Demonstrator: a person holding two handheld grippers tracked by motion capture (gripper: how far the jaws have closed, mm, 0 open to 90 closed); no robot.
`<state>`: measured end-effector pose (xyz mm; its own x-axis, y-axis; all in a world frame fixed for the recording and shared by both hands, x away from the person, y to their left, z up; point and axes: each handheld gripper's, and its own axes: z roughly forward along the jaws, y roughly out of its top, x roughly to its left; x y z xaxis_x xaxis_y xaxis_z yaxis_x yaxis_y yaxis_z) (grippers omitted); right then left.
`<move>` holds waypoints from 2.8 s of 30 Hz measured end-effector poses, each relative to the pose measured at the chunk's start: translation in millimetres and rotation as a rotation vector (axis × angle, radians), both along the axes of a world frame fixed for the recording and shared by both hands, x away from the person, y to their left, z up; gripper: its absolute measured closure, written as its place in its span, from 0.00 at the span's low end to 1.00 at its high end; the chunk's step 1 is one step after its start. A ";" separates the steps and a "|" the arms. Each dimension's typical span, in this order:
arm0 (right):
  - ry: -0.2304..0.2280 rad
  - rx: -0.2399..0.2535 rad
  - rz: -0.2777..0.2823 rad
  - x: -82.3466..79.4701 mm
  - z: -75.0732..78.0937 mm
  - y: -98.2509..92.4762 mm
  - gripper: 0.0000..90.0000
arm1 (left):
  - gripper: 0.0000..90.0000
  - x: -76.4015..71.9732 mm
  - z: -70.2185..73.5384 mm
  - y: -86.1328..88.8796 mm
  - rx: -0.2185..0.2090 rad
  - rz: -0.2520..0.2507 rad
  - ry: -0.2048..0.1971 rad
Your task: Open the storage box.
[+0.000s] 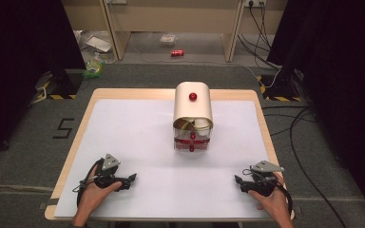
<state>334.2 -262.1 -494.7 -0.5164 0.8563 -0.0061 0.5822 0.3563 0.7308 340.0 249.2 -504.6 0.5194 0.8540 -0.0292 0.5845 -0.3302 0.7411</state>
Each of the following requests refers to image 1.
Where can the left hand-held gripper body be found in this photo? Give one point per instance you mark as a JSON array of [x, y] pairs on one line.
[[107, 164]]

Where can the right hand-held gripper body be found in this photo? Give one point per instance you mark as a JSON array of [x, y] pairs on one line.
[[261, 183]]

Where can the clear drawer with red knob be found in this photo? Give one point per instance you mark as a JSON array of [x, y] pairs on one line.
[[191, 149], [192, 136]]

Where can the row of red packets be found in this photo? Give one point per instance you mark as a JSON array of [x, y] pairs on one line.
[[183, 144]]

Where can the cream-lidded clear storage box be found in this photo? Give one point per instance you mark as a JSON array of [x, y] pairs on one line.
[[190, 109]]

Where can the person's right hand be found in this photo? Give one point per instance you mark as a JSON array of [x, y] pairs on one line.
[[275, 204]]

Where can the person's left hand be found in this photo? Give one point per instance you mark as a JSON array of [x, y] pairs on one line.
[[92, 198]]

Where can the white paper table cover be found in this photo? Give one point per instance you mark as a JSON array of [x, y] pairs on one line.
[[139, 142]]

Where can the white paper cup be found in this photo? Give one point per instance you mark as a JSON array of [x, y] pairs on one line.
[[202, 125]]

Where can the brown curved paper item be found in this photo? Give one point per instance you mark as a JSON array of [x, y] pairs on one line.
[[183, 124]]

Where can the black stand base striped tape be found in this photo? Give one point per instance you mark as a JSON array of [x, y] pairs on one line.
[[65, 84], [280, 87]]

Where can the green bag on floor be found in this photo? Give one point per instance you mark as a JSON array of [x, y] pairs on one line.
[[93, 67]]

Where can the red drink can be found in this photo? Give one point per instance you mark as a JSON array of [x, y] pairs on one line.
[[177, 53]]

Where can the black curtain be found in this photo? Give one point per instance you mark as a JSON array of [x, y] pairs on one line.
[[345, 79], [19, 63]]

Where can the clear plastic food container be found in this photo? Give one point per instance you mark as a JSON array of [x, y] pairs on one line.
[[168, 39]]

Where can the beige wooden desk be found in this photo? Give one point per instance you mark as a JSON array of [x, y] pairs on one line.
[[177, 15]]

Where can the white wall socket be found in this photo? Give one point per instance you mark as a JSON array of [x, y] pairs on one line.
[[255, 2]]

